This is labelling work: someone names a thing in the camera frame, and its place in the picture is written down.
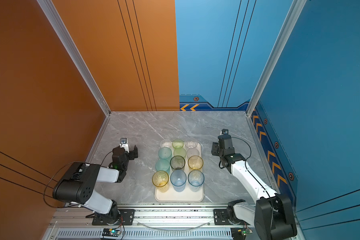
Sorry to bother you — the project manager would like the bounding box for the yellow tumbler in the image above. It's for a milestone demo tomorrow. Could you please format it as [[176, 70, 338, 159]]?
[[188, 156, 204, 171]]

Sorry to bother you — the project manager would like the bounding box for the clear plastic cup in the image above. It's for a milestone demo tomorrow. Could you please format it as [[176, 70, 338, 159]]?
[[187, 148, 200, 158]]

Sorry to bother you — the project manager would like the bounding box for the clear stemmed glass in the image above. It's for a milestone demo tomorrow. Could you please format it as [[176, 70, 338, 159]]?
[[185, 139, 198, 149]]

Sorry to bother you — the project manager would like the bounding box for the light blue clear tumbler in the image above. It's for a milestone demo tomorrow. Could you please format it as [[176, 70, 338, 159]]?
[[188, 170, 205, 192]]

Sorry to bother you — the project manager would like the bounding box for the teal textured tumbler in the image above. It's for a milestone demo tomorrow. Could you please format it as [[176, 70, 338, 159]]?
[[155, 159, 171, 175], [158, 147, 172, 162]]

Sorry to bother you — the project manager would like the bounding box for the amber tall tumbler back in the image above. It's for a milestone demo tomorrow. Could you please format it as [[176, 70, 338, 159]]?
[[152, 171, 169, 193]]

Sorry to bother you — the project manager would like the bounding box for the light green dotted cup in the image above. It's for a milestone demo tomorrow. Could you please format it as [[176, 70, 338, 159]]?
[[174, 148, 187, 159]]

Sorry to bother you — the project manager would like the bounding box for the small green faceted glass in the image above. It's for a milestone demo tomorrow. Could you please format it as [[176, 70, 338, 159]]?
[[172, 139, 184, 149]]

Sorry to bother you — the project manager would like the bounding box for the small clear faceted glass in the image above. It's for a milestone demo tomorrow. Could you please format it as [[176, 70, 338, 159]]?
[[160, 139, 172, 148]]

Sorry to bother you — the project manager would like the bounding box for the dark smoky tumbler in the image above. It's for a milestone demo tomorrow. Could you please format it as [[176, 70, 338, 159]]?
[[170, 156, 186, 171]]

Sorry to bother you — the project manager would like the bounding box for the grey-blue frosted tumbler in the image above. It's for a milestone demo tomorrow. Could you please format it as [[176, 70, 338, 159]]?
[[170, 170, 187, 192]]

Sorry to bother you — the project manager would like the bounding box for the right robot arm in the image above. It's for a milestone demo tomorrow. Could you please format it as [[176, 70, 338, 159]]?
[[211, 129, 298, 240]]

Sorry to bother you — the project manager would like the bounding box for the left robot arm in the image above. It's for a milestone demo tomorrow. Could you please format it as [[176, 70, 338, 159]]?
[[53, 144, 139, 226]]

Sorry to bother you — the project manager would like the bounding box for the white rectangular tray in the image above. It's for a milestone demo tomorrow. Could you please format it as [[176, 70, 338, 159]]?
[[154, 140, 205, 203]]

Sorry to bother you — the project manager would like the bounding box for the left green circuit board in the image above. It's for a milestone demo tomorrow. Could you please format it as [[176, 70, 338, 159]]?
[[101, 228, 123, 240]]

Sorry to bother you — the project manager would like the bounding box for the green circuit board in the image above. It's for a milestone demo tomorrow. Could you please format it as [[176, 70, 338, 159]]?
[[231, 228, 253, 240], [101, 228, 123, 240]]

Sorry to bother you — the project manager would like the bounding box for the right green circuit board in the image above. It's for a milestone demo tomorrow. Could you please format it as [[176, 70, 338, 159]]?
[[231, 228, 253, 240]]

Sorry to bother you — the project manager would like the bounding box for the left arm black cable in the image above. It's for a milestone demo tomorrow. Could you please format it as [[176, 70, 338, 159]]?
[[42, 149, 113, 209]]

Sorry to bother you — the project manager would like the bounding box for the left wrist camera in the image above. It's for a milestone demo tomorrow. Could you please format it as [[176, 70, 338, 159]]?
[[120, 138, 130, 153]]

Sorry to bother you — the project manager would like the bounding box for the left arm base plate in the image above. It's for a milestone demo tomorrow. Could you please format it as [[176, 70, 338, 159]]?
[[92, 209, 135, 226]]

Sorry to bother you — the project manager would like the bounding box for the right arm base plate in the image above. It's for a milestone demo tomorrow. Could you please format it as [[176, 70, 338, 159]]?
[[213, 209, 247, 226]]

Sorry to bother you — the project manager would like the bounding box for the aluminium front rail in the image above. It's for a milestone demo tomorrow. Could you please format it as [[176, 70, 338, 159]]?
[[42, 203, 259, 240]]

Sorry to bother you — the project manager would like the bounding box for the left aluminium corner post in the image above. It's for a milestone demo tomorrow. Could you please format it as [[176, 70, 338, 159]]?
[[37, 0, 111, 117]]

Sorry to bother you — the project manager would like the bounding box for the aluminium corner post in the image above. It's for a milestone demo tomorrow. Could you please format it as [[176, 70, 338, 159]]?
[[246, 0, 307, 117], [37, 0, 111, 117]]

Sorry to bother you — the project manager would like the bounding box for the right aluminium corner post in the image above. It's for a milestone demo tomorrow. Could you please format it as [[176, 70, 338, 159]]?
[[246, 0, 307, 117]]

